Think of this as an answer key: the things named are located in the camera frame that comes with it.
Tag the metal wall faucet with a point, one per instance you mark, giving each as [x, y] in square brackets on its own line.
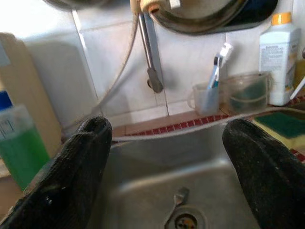
[150, 62]

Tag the green yellow dish sponge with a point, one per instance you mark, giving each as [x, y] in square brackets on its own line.
[281, 126]

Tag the clear plastic measuring jug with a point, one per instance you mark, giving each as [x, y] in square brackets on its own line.
[247, 78]

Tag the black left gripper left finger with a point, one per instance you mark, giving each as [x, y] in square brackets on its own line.
[64, 176]

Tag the hanging dark metal pan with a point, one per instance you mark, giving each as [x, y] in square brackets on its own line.
[214, 16]

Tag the beige water ionizer appliance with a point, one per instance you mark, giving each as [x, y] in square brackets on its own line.
[26, 78]

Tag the steel sink basin with drain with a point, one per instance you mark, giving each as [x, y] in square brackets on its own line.
[166, 162]

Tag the white toothbrush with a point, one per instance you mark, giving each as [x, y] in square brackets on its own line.
[225, 52]

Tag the yellow plastic container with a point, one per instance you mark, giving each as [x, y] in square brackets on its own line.
[300, 74]

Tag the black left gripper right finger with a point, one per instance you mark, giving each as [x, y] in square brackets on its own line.
[271, 179]

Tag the clear plastic toothbrush cup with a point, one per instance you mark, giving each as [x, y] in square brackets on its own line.
[207, 100]

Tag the sink drain strainer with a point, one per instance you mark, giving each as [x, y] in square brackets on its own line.
[186, 220]

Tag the white bottle orange cap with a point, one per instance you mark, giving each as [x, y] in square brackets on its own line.
[278, 62]

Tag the green dish soap bottle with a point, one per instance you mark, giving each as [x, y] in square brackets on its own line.
[21, 152]

